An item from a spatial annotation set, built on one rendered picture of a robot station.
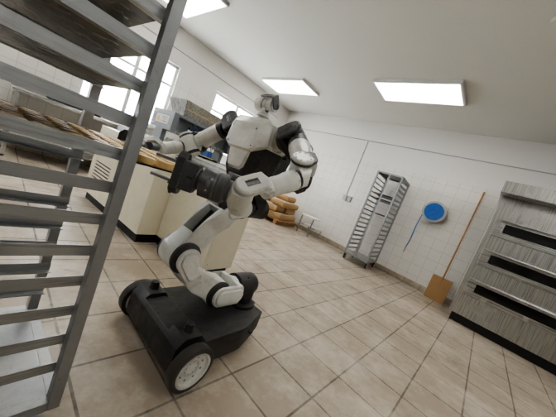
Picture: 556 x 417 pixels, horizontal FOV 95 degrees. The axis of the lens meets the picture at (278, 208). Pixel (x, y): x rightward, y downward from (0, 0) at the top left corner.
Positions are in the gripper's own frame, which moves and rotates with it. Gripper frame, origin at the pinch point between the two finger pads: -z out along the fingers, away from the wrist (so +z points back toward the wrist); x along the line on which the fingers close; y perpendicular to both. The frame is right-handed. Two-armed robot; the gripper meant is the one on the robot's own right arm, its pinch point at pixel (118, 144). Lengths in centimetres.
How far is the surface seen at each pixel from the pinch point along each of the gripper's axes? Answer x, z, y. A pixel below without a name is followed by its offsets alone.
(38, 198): -26.7, -12.9, -12.9
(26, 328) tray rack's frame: -72, -17, -2
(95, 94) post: 14.2, -7.7, -8.4
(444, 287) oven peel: -53, 273, 420
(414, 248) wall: -13, 342, 392
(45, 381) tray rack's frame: -71, -34, 18
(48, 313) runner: -44, -42, 17
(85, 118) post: 4.9, -8.3, -8.9
